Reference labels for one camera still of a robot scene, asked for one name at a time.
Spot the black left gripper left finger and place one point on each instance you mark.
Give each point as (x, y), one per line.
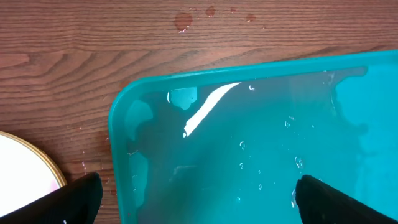
(76, 202)

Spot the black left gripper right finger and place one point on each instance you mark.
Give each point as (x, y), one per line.
(319, 203)

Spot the light green plate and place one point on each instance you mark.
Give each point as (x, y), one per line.
(24, 176)

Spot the yellow plate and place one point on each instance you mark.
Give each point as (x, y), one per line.
(41, 154)

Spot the blue plastic tray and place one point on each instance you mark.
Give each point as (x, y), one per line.
(228, 145)

